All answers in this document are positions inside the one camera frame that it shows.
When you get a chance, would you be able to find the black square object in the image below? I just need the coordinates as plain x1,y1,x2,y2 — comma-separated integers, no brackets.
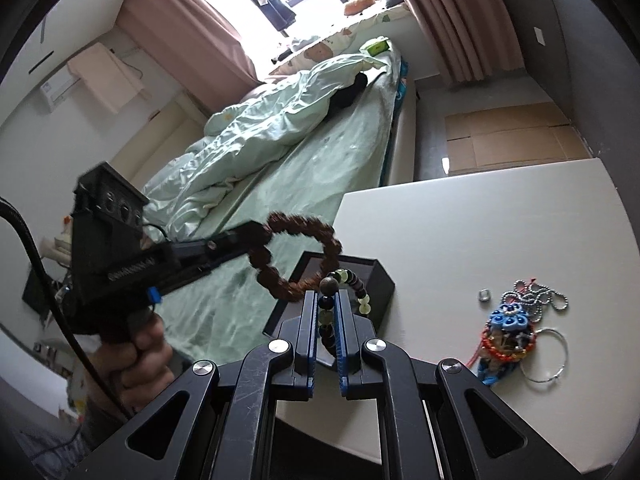
22,260,54,314

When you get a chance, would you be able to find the bear print cushion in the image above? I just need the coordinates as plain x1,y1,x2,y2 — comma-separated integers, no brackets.
270,7,416,79

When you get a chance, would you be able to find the blue cord bracelet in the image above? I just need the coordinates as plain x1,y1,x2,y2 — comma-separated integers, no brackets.
476,359,517,387

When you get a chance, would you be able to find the white low table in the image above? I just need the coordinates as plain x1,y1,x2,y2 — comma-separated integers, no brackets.
272,157,640,467

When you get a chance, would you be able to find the brown cardboard sheet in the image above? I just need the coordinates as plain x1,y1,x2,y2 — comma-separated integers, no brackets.
444,102,592,177

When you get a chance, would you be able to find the dark cloth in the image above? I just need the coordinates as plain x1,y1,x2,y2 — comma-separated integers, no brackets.
329,73,369,110

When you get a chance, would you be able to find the silver bangle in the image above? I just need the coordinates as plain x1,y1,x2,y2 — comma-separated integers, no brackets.
520,327,571,385

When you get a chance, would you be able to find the beige cloth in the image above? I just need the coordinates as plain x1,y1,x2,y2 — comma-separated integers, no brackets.
66,42,152,114

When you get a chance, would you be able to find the pale green quilt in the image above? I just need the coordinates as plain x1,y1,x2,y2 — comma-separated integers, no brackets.
142,52,397,233

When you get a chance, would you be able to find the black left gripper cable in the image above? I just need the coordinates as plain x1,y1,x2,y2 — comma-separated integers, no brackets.
0,199,138,418

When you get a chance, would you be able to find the dark hanging shirt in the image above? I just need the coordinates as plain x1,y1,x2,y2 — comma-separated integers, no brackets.
259,0,297,37

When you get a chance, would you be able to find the white wall air conditioner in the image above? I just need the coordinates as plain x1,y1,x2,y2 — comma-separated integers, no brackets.
37,66,85,111

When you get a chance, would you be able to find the silver ball chain necklace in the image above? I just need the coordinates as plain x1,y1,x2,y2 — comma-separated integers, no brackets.
501,280,571,324

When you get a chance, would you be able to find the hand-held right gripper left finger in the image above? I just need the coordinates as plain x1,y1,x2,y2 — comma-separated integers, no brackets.
65,290,321,480

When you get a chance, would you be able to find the brown bead bracelet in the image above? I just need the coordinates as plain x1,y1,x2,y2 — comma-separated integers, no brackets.
246,212,344,304

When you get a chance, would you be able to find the beige headboard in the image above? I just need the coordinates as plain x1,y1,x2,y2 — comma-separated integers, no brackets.
142,94,212,171

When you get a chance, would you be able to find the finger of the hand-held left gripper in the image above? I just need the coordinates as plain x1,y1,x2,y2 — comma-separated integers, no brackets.
175,247,261,287
171,223,275,262

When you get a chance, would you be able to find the pink curtain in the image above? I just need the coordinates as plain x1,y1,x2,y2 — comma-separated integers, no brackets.
376,0,527,84
119,0,262,97

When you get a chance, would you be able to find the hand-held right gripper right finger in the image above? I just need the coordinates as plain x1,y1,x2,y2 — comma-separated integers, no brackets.
336,290,591,480

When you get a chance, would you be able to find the red bead bracelet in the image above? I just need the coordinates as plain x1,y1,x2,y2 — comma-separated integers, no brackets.
470,327,540,367

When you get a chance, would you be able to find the blue flower bracelet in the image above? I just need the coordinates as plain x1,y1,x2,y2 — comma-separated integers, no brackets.
490,302,524,332

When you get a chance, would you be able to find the pink pillow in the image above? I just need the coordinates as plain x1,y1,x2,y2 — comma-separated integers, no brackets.
240,83,273,106

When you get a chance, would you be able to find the person's left hand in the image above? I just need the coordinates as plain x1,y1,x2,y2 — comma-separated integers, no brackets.
92,314,174,412

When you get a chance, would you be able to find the black jewelry box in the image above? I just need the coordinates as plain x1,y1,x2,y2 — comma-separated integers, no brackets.
262,250,397,361

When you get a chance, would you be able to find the bed with green sheet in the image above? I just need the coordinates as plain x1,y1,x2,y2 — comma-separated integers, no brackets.
145,40,419,367

